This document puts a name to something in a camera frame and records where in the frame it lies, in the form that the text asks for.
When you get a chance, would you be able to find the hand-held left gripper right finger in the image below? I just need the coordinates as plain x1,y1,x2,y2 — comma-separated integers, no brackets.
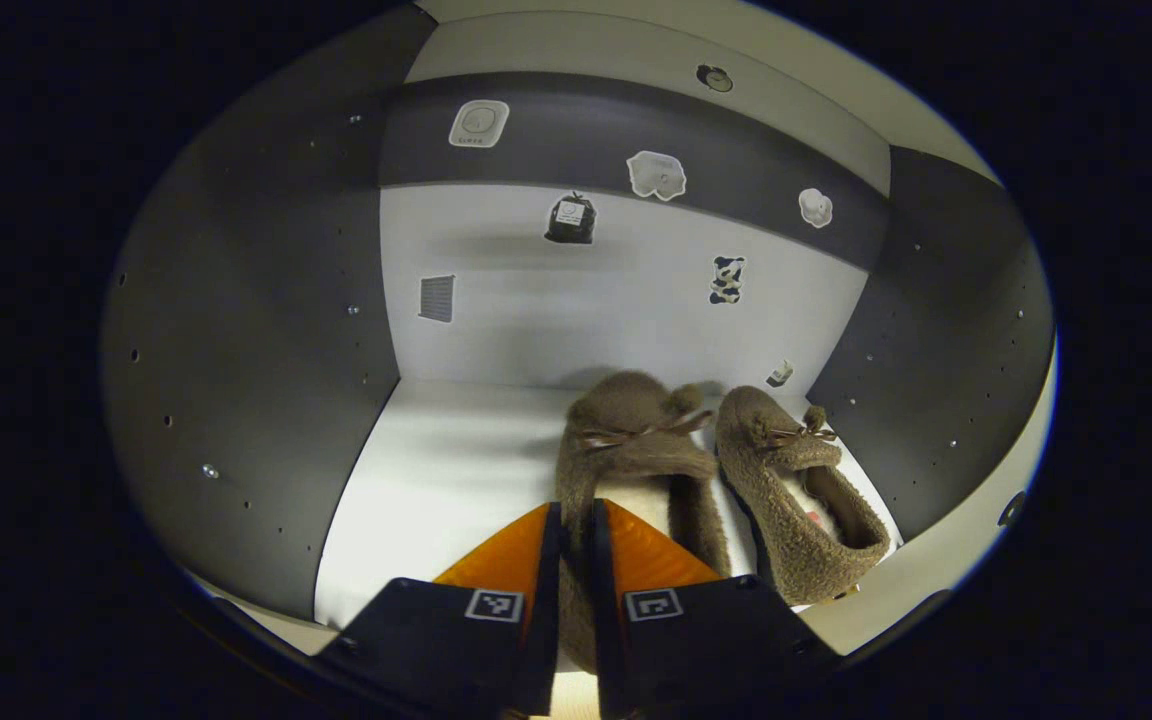
591,498,843,717

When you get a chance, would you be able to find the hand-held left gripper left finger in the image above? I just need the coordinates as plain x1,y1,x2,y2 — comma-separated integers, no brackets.
316,502,563,717

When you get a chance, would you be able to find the brown fuzzy shoe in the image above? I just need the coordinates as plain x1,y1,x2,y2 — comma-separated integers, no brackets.
715,385,893,608
553,370,733,677

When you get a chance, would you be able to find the white and grey shoe cabinet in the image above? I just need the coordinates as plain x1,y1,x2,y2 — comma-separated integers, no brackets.
101,0,1055,661

